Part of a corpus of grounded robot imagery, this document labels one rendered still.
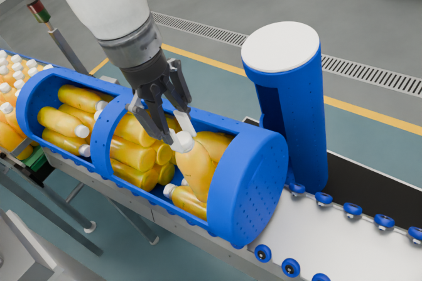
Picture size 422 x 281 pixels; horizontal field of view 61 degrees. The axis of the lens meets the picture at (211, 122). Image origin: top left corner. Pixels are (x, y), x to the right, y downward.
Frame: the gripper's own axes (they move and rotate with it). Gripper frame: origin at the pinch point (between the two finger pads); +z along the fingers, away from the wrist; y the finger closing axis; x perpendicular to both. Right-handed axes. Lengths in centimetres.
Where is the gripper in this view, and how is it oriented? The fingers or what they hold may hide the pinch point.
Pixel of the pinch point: (179, 132)
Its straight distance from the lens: 71.5
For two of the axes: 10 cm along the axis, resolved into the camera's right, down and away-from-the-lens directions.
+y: 5.2, -7.2, 4.5
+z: 2.6, 6.4, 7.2
